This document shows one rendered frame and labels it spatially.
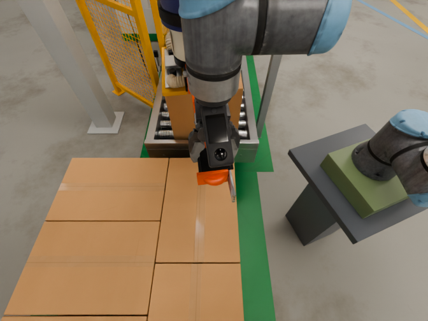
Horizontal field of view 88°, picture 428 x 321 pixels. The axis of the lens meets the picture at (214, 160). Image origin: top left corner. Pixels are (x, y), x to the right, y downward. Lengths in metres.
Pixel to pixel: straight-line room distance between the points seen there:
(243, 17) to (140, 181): 1.14
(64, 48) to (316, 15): 1.85
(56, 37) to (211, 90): 1.72
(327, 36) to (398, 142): 0.72
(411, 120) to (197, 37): 0.85
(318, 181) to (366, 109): 1.89
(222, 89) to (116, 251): 1.02
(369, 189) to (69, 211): 1.43
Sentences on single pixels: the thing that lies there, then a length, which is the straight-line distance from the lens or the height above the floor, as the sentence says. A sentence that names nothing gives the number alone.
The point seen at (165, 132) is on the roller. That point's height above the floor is 0.55.
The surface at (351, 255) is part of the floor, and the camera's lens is 1.96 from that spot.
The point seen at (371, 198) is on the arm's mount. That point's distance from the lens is 1.11.
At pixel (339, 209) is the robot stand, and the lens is 1.13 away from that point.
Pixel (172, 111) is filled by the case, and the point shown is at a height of 0.81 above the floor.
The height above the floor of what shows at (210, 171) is 1.23.
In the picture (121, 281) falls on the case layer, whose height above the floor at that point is 0.54.
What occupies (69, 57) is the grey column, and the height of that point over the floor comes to 0.76.
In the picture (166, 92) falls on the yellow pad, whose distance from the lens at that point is 0.94.
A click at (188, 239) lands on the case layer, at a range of 1.17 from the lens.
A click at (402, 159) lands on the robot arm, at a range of 1.00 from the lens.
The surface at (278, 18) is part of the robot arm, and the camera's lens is 0.33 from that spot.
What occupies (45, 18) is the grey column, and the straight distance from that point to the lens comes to 1.97.
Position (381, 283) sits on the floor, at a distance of 2.00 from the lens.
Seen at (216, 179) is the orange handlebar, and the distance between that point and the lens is 0.52.
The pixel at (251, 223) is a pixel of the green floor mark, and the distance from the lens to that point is 1.78.
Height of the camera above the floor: 1.67
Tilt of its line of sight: 56 degrees down
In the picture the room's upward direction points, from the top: straight up
